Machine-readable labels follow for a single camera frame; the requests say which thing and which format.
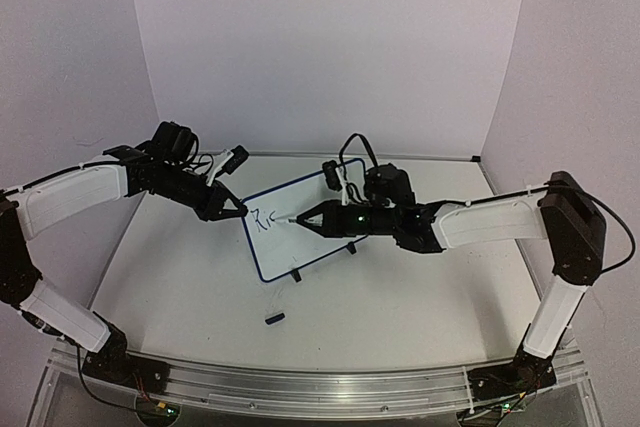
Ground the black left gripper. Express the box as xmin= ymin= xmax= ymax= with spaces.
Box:
xmin=151 ymin=162 xmax=248 ymax=221

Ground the white blue marker pen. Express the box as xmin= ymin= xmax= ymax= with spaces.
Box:
xmin=274 ymin=215 xmax=323 ymax=226

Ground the blue framed whiteboard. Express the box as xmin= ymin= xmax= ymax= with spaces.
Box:
xmin=243 ymin=156 xmax=365 ymax=283

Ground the blue marker cap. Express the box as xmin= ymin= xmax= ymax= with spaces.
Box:
xmin=265 ymin=313 xmax=285 ymax=325

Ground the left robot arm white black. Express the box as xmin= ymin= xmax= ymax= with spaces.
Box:
xmin=1 ymin=121 xmax=249 ymax=382

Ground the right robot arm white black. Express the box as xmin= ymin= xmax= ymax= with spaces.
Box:
xmin=291 ymin=164 xmax=607 ymax=368

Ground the wire whiteboard stand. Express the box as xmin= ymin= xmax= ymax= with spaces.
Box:
xmin=289 ymin=242 xmax=358 ymax=283

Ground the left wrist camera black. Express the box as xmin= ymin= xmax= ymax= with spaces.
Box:
xmin=224 ymin=145 xmax=249 ymax=175

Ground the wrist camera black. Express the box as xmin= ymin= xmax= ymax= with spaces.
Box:
xmin=224 ymin=145 xmax=249 ymax=175
xmin=322 ymin=160 xmax=343 ymax=192

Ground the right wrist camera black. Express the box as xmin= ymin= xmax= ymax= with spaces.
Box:
xmin=322 ymin=160 xmax=343 ymax=192

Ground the right camera black cable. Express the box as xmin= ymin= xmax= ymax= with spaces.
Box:
xmin=338 ymin=133 xmax=379 ymax=168

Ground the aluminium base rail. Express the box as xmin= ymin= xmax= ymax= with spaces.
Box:
xmin=47 ymin=336 xmax=591 ymax=421

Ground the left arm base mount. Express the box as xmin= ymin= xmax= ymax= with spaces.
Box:
xmin=81 ymin=331 xmax=170 ymax=394

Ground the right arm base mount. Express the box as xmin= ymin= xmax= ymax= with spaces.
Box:
xmin=468 ymin=352 xmax=556 ymax=401

